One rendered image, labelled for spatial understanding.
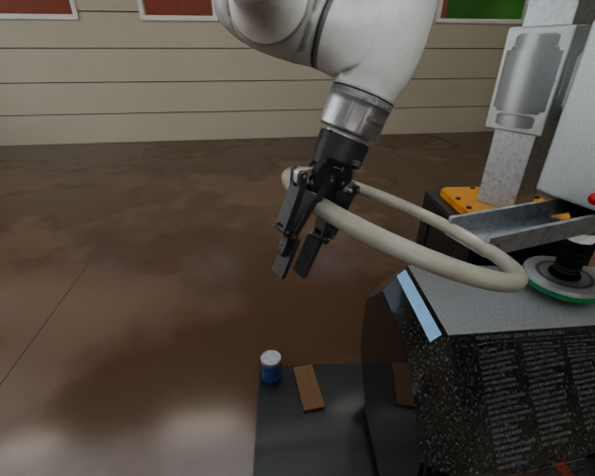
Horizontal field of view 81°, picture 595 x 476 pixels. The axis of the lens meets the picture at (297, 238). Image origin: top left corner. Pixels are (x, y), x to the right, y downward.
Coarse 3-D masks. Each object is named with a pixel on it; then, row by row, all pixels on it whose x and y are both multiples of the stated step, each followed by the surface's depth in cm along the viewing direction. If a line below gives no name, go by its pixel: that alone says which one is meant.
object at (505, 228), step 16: (496, 208) 89; (512, 208) 90; (528, 208) 93; (544, 208) 95; (560, 208) 98; (464, 224) 86; (480, 224) 88; (496, 224) 90; (512, 224) 91; (528, 224) 91; (544, 224) 81; (560, 224) 82; (576, 224) 84; (592, 224) 87; (496, 240) 75; (512, 240) 77; (528, 240) 80; (544, 240) 82
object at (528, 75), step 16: (512, 48) 147; (528, 48) 140; (544, 48) 136; (576, 48) 133; (512, 64) 146; (528, 64) 141; (544, 64) 137; (576, 64) 134; (512, 80) 147; (528, 80) 142; (544, 80) 139; (496, 96) 157; (512, 96) 149; (528, 96) 144; (544, 96) 141; (560, 96) 140; (528, 112) 147; (560, 112) 144
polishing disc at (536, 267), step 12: (528, 264) 110; (540, 264) 110; (528, 276) 106; (540, 276) 105; (552, 276) 105; (588, 276) 105; (552, 288) 100; (564, 288) 99; (576, 288) 99; (588, 288) 99
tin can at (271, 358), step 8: (264, 352) 174; (272, 352) 174; (264, 360) 170; (272, 360) 170; (280, 360) 173; (264, 368) 170; (272, 368) 169; (280, 368) 175; (264, 376) 173; (272, 376) 171; (280, 376) 177
